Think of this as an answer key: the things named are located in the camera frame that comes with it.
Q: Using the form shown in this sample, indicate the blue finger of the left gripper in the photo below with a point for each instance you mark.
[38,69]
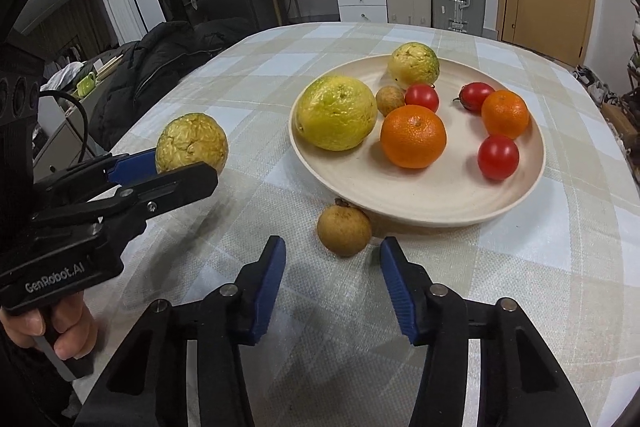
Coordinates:
[92,177]

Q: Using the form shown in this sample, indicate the cream round plate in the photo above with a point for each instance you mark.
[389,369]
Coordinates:
[458,164]

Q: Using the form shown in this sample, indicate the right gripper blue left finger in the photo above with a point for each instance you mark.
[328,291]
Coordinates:
[144,383]

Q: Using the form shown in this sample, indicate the brown longan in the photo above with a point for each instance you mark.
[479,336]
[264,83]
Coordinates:
[344,229]
[389,98]

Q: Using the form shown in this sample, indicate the small orange mandarin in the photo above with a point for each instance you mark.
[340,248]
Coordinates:
[505,113]

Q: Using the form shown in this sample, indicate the checkered beige tablecloth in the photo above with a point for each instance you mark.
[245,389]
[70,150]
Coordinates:
[333,355]

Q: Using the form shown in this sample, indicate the small red cherry tomato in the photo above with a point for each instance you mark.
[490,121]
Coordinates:
[422,95]

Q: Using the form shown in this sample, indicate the wooden shoe rack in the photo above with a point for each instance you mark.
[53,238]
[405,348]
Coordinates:
[632,97]

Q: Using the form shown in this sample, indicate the round red tomato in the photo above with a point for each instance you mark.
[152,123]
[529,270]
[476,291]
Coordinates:
[498,157]

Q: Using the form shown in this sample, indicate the large orange mandarin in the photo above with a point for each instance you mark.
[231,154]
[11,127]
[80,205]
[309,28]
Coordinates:
[413,137]

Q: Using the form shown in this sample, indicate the black jacket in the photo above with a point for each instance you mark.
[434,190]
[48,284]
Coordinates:
[154,66]

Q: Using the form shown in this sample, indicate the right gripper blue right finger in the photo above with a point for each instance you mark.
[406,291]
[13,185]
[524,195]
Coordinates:
[521,381]

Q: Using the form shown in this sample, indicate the oblong red tomato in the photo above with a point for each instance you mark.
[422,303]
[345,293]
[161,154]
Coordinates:
[473,95]

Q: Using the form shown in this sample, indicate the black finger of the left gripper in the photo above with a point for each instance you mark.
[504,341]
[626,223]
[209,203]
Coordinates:
[128,207]

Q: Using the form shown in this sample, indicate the large yellow guava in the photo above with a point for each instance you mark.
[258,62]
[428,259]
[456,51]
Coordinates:
[335,113]

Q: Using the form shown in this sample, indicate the yellow-green guava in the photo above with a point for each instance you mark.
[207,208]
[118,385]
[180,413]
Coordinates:
[414,63]

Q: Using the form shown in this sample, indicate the person's left hand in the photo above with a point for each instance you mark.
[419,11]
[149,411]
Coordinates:
[70,318]

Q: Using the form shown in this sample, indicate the wrinkled green guava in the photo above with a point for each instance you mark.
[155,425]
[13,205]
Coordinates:
[189,139]

